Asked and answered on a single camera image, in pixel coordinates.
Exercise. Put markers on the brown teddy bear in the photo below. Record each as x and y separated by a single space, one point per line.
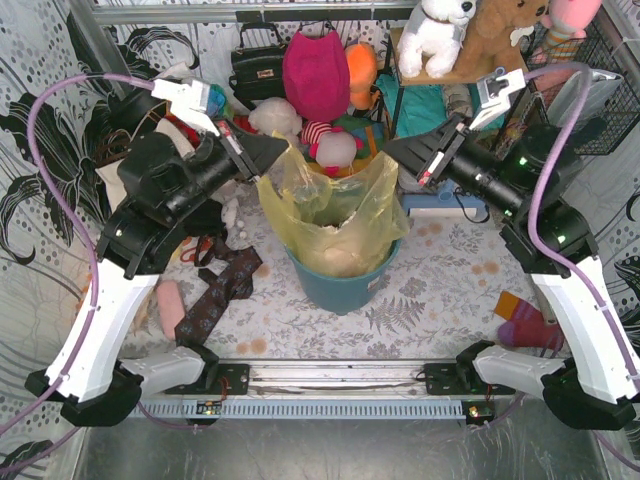
495 33

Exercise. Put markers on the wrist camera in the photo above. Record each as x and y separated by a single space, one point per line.
494 92
165 90

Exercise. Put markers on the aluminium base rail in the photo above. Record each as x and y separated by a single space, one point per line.
325 380

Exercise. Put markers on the white plush dog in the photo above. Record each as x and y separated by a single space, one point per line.
433 36

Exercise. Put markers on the colourful striped cloth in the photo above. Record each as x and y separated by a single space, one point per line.
217 100

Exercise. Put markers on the black hat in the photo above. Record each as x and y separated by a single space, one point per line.
138 113

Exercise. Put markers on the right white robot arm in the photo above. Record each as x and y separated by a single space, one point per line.
596 388

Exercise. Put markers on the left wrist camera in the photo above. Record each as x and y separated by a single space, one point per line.
165 90

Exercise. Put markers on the teal plastic trash bin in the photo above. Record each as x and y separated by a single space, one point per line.
342 295

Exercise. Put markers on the pink white plush doll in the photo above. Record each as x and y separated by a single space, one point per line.
332 148

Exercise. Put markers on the dark patterned necktie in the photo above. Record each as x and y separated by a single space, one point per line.
229 276

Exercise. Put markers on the rainbow striped cloth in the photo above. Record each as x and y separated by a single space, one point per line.
370 137

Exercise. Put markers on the black leather handbag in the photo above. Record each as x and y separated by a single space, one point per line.
257 72

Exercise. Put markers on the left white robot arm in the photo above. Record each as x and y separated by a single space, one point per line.
169 198

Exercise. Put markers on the white fluffy plush lamb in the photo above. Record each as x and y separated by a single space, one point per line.
277 115

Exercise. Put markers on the cream canvas tote bag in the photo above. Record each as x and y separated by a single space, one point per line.
113 149

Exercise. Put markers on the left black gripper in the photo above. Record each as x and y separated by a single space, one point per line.
242 156

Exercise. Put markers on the yellow plastic trash bag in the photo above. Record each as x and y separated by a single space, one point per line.
340 228

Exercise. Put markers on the magenta felt bag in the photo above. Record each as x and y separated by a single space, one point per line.
316 76

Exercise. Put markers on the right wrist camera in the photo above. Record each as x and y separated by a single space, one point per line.
494 92

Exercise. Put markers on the pink plush toy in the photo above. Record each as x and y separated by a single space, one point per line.
566 20

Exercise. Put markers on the grey foil pouch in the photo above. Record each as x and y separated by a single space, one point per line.
604 84

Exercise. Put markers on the pink cloth roll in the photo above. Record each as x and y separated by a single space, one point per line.
170 307

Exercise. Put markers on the red garment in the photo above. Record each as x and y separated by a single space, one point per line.
239 120

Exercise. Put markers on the black wire basket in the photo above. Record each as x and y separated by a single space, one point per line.
603 133

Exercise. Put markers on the orange plush toy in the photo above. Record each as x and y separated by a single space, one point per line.
362 66

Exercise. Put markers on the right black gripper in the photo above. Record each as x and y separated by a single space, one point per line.
439 158

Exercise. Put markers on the light blue squeegee tool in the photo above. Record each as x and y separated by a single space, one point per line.
445 202

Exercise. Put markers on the teal cloth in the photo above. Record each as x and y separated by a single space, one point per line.
422 107

